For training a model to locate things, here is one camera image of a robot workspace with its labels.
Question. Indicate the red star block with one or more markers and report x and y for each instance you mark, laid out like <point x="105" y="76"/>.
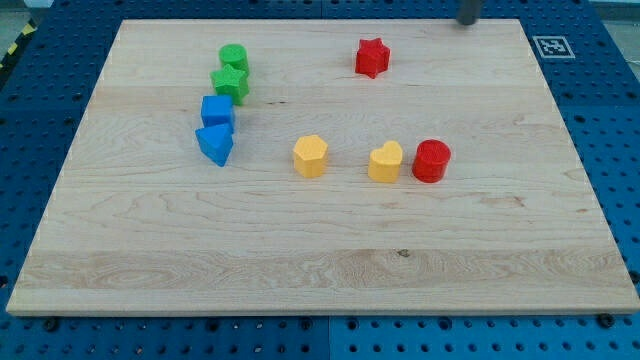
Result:
<point x="372" y="57"/>

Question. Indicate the green star block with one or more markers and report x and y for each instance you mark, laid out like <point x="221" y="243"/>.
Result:
<point x="231" y="81"/>

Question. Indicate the yellow hexagon block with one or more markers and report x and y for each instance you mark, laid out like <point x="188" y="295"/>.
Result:
<point x="310" y="156"/>

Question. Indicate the wooden board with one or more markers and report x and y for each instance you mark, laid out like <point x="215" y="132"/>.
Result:
<point x="141" y="223"/>

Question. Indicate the yellow heart block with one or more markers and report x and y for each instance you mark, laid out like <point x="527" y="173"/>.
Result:
<point x="385" y="162"/>

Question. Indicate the blue triangle block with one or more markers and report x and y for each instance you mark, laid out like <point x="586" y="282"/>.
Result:
<point x="216" y="142"/>

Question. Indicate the red cylinder block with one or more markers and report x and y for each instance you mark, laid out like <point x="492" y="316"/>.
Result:
<point x="431" y="161"/>

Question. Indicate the blue cube block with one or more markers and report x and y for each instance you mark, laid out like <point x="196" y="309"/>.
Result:
<point x="218" y="110"/>

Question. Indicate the green cylinder block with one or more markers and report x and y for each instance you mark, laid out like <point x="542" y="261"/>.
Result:
<point x="234" y="55"/>

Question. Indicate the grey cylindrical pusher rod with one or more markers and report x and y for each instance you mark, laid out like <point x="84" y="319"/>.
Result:
<point x="469" y="12"/>

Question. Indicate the white fiducial marker tag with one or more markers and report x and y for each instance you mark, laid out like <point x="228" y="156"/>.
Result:
<point x="553" y="47"/>

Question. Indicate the black bolt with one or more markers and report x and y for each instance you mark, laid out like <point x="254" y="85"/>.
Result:
<point x="50" y="324"/>
<point x="605" y="320"/>

